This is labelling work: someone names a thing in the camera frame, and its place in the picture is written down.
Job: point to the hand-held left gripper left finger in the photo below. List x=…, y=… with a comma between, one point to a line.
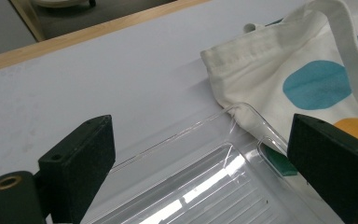
x=77, y=161

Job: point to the office chair base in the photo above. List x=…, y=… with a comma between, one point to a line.
x=59, y=2

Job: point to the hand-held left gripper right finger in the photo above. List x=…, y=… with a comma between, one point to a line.
x=335, y=165

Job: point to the clear plastic tray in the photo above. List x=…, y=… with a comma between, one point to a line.
x=199, y=186

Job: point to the white spotted tote bag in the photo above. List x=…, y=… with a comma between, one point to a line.
x=254, y=71

